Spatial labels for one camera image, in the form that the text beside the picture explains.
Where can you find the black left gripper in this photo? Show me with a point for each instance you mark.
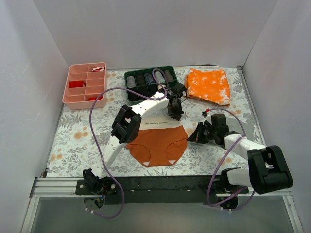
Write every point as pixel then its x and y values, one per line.
pixel 175 109

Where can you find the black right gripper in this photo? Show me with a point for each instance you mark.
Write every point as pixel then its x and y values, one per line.
pixel 200 132

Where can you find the orange and cream underwear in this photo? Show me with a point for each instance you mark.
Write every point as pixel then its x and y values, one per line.
pixel 159 147

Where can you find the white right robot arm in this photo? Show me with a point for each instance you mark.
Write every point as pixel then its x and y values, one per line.
pixel 267 168

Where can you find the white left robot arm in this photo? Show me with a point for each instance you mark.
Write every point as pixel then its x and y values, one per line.
pixel 126 125

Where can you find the red white rolled underwear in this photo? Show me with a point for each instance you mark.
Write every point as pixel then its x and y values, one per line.
pixel 98 69

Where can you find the black rolled sock front right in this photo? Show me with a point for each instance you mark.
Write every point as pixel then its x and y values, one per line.
pixel 152 89

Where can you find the black rolled sock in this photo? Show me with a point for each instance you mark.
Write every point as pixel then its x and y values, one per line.
pixel 152 89
pixel 143 90
pixel 140 80
pixel 132 97

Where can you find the dark grey rolled sock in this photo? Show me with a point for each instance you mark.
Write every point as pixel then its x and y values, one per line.
pixel 169 76

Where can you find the black rolled sock front middle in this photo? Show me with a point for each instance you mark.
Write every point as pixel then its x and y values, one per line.
pixel 143 90

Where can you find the white grey striped sock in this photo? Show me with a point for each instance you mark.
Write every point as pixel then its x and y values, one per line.
pixel 159 77

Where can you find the blue striped rolled sock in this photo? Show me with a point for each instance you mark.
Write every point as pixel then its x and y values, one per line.
pixel 149 79

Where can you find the green divided organiser box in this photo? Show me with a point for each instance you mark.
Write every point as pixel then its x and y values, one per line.
pixel 150 70

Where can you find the orange white patterned cloth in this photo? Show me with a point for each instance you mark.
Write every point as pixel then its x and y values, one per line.
pixel 212 86

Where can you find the black rolled sock front left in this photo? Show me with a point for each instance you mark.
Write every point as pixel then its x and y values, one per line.
pixel 132 97

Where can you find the grey striped rolled sock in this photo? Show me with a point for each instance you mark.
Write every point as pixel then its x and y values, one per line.
pixel 131 83

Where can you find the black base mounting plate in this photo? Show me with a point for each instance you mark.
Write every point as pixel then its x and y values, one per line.
pixel 145 189

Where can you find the floral patterned table mat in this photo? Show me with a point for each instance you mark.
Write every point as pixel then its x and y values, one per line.
pixel 192 115

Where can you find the pink divided organiser box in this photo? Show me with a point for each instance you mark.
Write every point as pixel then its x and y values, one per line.
pixel 77 98

